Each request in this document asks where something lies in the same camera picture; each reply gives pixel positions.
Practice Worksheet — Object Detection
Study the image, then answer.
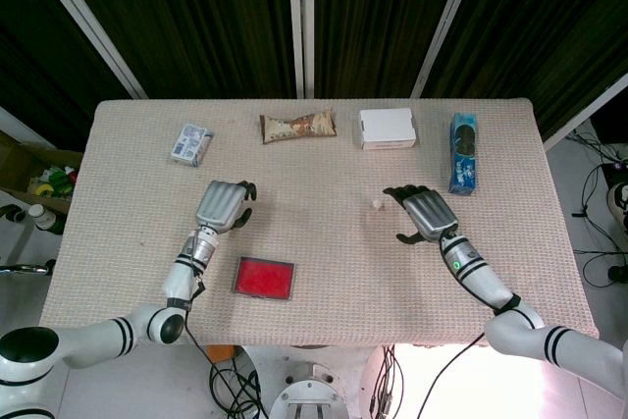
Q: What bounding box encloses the white capped dark bottle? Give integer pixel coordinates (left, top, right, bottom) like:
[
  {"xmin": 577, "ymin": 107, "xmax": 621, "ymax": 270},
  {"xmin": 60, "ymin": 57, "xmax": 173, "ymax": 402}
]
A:
[{"xmin": 27, "ymin": 203, "xmax": 66, "ymax": 236}]

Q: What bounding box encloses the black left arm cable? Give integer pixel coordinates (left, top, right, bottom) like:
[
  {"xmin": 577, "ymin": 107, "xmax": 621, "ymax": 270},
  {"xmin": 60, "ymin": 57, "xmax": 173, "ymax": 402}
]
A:
[{"xmin": 182, "ymin": 269, "xmax": 270, "ymax": 419}]

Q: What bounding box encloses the blue white tissue pack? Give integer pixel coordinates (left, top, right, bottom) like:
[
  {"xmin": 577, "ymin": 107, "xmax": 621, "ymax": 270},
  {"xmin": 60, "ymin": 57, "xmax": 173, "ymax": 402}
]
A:
[{"xmin": 170, "ymin": 123, "xmax": 215, "ymax": 168}]

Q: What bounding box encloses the white cardboard box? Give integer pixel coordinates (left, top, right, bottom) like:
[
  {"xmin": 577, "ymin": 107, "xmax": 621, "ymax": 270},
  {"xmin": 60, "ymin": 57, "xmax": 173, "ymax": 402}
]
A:
[{"xmin": 357, "ymin": 107, "xmax": 420, "ymax": 151}]

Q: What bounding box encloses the white partition frame post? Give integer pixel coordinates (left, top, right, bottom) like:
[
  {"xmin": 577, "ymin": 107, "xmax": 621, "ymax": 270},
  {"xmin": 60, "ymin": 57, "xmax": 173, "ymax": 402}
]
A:
[
  {"xmin": 286, "ymin": 0, "xmax": 316, "ymax": 99},
  {"xmin": 21, "ymin": 0, "xmax": 149, "ymax": 100},
  {"xmin": 409, "ymin": 0, "xmax": 486, "ymax": 99},
  {"xmin": 542, "ymin": 72, "xmax": 628, "ymax": 153}
]

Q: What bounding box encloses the orange block under table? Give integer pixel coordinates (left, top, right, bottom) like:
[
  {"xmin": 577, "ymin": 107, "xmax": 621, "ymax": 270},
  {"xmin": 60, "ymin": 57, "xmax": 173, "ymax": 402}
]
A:
[{"xmin": 205, "ymin": 343, "xmax": 236, "ymax": 364}]

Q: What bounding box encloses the blue cookie package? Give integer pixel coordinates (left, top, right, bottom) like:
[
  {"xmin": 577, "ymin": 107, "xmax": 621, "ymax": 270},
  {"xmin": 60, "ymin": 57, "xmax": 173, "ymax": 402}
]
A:
[{"xmin": 447, "ymin": 111, "xmax": 479, "ymax": 195}]

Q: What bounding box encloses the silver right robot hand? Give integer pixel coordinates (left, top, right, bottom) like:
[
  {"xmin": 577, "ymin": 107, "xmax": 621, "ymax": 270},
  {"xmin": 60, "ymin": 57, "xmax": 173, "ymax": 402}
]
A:
[{"xmin": 383, "ymin": 184, "xmax": 460, "ymax": 245}]

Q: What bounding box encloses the beige woven tablecloth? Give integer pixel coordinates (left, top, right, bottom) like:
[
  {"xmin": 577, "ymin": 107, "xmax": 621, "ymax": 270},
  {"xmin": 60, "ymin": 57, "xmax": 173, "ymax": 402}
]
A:
[{"xmin": 38, "ymin": 97, "xmax": 600, "ymax": 347}]

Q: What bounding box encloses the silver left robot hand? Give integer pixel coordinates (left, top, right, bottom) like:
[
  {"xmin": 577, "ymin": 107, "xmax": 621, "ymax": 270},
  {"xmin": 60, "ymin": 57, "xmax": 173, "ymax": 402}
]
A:
[{"xmin": 194, "ymin": 180, "xmax": 258, "ymax": 236}]

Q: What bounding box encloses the brown snack wrapper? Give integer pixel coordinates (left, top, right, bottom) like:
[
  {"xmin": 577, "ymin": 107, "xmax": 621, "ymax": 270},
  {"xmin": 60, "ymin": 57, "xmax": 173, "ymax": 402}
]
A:
[{"xmin": 258, "ymin": 107, "xmax": 339, "ymax": 145}]

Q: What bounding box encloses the white black round device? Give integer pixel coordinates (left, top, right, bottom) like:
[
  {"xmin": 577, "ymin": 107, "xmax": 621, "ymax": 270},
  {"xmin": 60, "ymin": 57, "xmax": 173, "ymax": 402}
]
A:
[{"xmin": 606, "ymin": 182, "xmax": 628, "ymax": 233}]

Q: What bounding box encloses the hanging cable bundle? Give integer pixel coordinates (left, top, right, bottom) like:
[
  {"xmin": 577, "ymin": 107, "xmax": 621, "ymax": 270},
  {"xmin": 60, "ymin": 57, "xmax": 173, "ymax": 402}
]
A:
[{"xmin": 368, "ymin": 343, "xmax": 406, "ymax": 419}]

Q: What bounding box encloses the small dark bottle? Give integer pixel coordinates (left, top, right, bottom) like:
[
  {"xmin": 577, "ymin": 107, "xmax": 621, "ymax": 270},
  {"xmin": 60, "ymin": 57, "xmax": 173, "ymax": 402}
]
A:
[{"xmin": 0, "ymin": 205, "xmax": 27, "ymax": 225}]

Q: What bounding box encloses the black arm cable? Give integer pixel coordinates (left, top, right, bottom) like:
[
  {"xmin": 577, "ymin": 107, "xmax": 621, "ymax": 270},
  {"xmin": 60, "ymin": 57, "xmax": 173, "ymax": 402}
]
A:
[
  {"xmin": 415, "ymin": 332, "xmax": 488, "ymax": 419},
  {"xmin": 182, "ymin": 269, "xmax": 270, "ymax": 419}
]

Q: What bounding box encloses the black floor cable bundle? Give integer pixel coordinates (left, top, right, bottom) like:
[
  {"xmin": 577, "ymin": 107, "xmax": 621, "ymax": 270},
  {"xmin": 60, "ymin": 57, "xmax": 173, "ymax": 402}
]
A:
[{"xmin": 563, "ymin": 129, "xmax": 628, "ymax": 288}]

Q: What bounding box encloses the chrome metal bar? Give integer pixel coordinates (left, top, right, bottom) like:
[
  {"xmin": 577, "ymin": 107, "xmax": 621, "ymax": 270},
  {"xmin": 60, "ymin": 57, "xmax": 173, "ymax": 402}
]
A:
[{"xmin": 0, "ymin": 258, "xmax": 58, "ymax": 278}]

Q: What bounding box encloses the brown cardboard storage box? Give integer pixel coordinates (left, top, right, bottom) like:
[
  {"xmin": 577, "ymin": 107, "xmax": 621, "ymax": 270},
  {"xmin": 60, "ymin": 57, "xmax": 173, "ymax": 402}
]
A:
[{"xmin": 0, "ymin": 130, "xmax": 84, "ymax": 215}]

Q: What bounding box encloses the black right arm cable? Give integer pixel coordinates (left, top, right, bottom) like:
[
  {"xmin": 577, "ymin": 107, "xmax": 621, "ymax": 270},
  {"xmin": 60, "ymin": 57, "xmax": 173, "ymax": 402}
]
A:
[{"xmin": 415, "ymin": 332, "xmax": 488, "ymax": 419}]

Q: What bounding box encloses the red rectangular tray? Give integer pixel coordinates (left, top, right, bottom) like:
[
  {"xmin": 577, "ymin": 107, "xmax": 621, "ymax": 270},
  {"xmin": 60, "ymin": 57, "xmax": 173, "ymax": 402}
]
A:
[{"xmin": 230, "ymin": 255, "xmax": 298, "ymax": 301}]

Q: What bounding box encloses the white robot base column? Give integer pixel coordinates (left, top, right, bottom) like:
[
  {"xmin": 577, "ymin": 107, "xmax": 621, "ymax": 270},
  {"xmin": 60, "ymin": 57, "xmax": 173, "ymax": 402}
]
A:
[{"xmin": 268, "ymin": 359, "xmax": 355, "ymax": 419}]

